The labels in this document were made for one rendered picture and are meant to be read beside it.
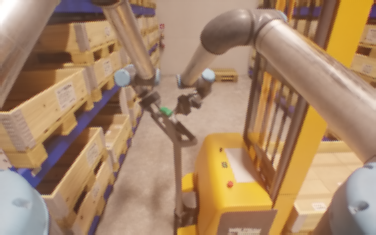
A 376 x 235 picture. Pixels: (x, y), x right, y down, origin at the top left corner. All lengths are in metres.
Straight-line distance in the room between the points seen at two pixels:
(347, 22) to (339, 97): 0.56
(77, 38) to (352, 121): 1.78
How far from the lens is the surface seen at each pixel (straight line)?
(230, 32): 0.64
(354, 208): 0.27
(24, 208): 0.26
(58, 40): 1.93
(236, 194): 1.32
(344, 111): 0.46
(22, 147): 1.24
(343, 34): 0.99
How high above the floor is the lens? 1.89
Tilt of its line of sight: 29 degrees down
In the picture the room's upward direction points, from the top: straight up
